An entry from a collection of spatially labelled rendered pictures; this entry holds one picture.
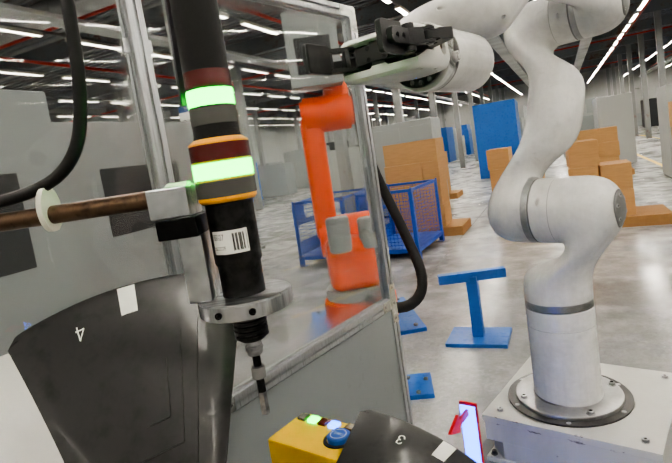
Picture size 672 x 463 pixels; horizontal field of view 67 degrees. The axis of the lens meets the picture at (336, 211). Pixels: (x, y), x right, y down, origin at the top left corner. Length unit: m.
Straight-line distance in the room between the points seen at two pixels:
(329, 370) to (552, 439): 0.79
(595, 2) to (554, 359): 0.64
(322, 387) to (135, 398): 1.15
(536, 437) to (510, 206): 0.41
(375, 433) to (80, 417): 0.33
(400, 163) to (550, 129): 7.58
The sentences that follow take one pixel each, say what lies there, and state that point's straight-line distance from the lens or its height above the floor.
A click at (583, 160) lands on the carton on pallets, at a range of 7.87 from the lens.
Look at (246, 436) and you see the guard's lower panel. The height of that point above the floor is 0.88.
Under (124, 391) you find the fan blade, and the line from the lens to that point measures 0.52.
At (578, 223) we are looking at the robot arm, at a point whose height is 1.37.
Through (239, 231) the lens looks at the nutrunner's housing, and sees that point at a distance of 0.37.
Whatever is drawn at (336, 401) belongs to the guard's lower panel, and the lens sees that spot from 1.69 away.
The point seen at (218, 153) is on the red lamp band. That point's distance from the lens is 0.36.
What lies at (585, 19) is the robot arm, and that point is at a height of 1.72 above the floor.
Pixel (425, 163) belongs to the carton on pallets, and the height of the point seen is 1.21.
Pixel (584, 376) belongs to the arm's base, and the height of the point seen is 1.09.
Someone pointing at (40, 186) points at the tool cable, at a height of 1.56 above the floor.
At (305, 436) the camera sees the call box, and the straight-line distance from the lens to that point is 0.97.
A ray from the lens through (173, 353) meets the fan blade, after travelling 0.51.
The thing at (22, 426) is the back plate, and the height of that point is 1.29.
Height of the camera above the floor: 1.54
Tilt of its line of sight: 6 degrees down
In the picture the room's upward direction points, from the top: 9 degrees counter-clockwise
